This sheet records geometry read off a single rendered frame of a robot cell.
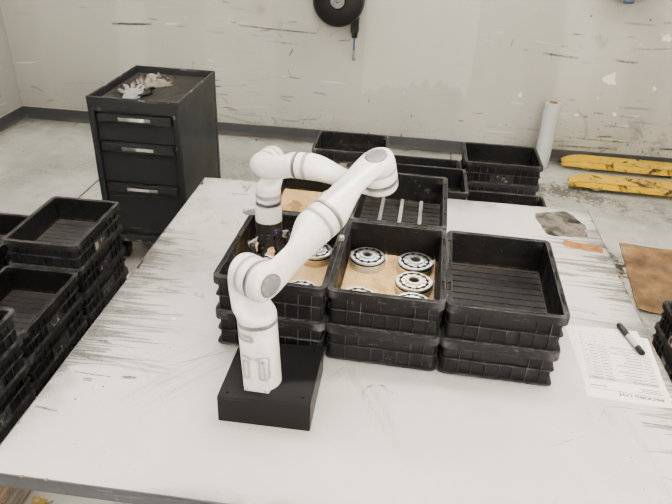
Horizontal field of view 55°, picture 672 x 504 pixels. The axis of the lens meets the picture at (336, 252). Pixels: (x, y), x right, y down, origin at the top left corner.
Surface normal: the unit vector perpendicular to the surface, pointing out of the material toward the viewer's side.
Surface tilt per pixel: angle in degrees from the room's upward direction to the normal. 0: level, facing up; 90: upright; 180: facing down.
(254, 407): 90
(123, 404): 0
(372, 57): 90
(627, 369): 0
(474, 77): 90
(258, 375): 89
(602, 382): 0
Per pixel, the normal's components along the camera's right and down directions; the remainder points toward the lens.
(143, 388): 0.04, -0.87
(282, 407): -0.13, 0.49
